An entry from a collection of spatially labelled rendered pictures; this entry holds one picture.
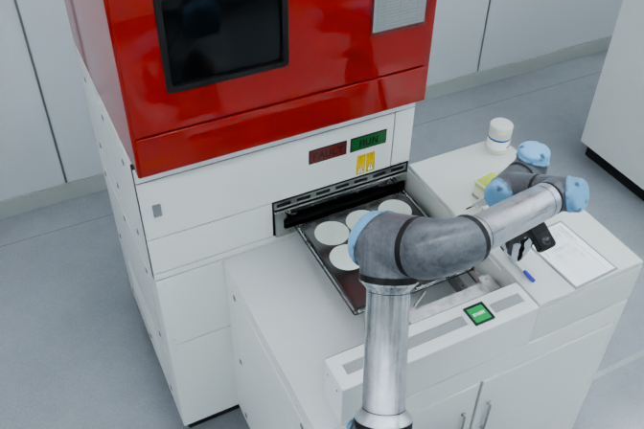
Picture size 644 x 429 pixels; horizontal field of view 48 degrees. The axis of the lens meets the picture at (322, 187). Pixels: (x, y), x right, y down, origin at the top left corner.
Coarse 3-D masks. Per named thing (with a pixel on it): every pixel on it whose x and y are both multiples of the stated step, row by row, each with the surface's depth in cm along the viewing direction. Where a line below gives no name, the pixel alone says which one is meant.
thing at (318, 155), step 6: (342, 144) 202; (318, 150) 199; (324, 150) 200; (330, 150) 201; (336, 150) 202; (342, 150) 203; (312, 156) 200; (318, 156) 201; (324, 156) 202; (330, 156) 203; (312, 162) 201
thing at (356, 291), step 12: (372, 204) 215; (408, 204) 215; (336, 216) 211; (312, 228) 207; (348, 228) 207; (312, 240) 203; (324, 252) 200; (336, 276) 193; (348, 276) 193; (348, 288) 189; (360, 288) 190; (360, 300) 186
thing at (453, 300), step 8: (472, 288) 193; (448, 296) 190; (456, 296) 191; (464, 296) 191; (472, 296) 191; (432, 304) 188; (440, 304) 188; (448, 304) 188; (456, 304) 188; (424, 312) 186; (432, 312) 186
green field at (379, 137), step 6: (384, 132) 207; (360, 138) 204; (366, 138) 205; (372, 138) 206; (378, 138) 207; (384, 138) 208; (354, 144) 204; (360, 144) 205; (366, 144) 206; (372, 144) 207
